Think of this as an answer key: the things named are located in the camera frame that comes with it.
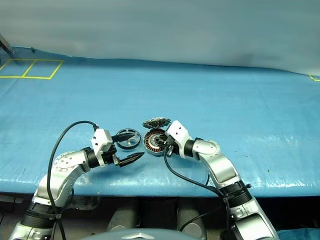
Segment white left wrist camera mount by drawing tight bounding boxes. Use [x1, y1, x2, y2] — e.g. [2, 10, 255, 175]
[90, 128, 113, 167]

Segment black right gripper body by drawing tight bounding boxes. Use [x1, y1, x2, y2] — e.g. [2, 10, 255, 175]
[165, 134, 181, 155]

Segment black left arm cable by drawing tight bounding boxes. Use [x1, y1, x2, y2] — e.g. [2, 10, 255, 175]
[46, 120, 101, 240]

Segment blue table cover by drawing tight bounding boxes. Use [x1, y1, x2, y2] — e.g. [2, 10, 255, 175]
[0, 45, 320, 199]

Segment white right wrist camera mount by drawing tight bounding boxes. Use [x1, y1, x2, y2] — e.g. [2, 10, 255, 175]
[164, 120, 194, 159]

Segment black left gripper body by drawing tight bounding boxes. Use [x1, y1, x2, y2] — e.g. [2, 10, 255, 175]
[103, 139, 120, 166]

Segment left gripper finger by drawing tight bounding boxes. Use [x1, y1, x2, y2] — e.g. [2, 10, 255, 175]
[117, 151, 146, 168]
[112, 133, 137, 143]

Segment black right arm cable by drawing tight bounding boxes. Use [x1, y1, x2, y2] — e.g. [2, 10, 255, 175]
[163, 149, 231, 232]

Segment grey robot torso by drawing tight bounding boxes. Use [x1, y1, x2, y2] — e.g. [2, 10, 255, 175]
[80, 228, 194, 240]

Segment blue fabric object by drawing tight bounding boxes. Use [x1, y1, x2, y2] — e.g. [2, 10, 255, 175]
[275, 226, 320, 240]

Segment dark rounded shape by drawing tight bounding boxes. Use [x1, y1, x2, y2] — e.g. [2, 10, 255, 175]
[106, 199, 140, 233]
[175, 200, 209, 240]

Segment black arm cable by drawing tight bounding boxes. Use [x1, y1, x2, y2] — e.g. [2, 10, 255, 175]
[46, 120, 101, 240]
[163, 149, 231, 232]

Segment yellow tape squares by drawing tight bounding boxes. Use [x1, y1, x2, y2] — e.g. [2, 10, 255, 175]
[0, 58, 65, 81]

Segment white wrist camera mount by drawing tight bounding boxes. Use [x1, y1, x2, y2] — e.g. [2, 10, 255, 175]
[164, 120, 194, 159]
[90, 128, 113, 167]

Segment black spoked rotor ring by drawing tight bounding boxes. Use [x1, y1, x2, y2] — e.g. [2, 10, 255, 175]
[116, 127, 142, 152]

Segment grey metal frame post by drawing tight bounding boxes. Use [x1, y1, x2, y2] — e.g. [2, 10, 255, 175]
[0, 33, 16, 56]

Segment white backdrop sheet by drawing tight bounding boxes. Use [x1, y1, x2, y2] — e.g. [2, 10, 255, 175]
[0, 0, 320, 76]

